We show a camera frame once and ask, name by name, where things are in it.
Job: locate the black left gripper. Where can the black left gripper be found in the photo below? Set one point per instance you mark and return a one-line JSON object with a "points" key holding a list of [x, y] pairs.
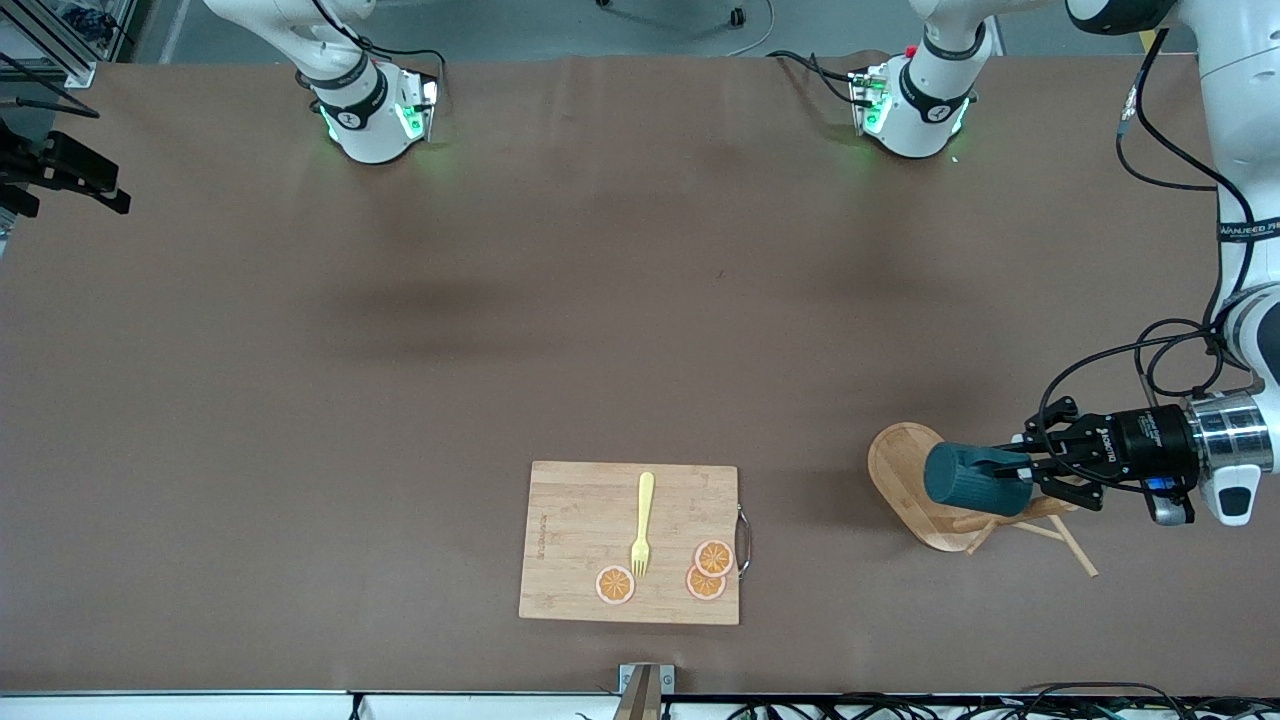
{"points": [[1145, 441]]}

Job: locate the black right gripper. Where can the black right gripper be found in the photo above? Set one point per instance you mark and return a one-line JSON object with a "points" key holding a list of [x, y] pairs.
{"points": [[62, 166]]}

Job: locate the teal ribbed cup yellow inside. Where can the teal ribbed cup yellow inside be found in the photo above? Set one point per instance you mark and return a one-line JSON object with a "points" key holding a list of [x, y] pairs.
{"points": [[960, 478]]}

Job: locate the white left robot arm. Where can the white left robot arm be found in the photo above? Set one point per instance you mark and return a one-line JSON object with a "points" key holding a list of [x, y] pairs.
{"points": [[925, 120]]}

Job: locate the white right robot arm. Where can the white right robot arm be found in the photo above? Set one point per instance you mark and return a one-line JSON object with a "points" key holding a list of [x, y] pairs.
{"points": [[370, 130]]}

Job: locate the wooden mug rack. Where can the wooden mug rack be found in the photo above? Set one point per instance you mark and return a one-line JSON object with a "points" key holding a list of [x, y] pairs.
{"points": [[898, 470]]}

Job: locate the orange slice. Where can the orange slice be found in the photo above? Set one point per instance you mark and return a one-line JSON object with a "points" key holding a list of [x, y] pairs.
{"points": [[714, 557], [700, 588], [615, 585]]}

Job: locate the yellow plastic fork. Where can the yellow plastic fork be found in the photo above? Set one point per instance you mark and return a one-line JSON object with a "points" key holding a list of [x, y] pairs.
{"points": [[645, 500]]}

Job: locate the bamboo cutting board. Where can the bamboo cutting board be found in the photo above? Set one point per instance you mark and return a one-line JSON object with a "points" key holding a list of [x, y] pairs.
{"points": [[580, 530]]}

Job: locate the aluminium frame structure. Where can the aluminium frame structure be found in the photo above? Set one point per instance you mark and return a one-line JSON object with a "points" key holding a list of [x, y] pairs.
{"points": [[70, 72]]}

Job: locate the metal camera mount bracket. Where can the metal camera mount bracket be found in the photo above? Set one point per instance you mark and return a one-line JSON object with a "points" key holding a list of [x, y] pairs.
{"points": [[643, 685]]}

